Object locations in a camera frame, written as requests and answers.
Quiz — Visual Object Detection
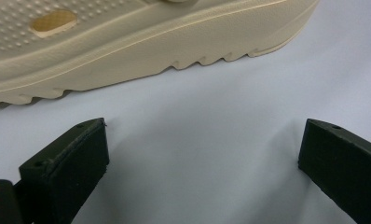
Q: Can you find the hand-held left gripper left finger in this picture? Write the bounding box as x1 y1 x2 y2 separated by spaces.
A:
15 117 110 224

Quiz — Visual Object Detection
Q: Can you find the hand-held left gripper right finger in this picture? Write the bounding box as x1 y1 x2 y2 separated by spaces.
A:
297 118 371 224

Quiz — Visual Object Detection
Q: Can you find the cream clog shoe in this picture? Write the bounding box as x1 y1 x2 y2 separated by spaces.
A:
0 0 321 109

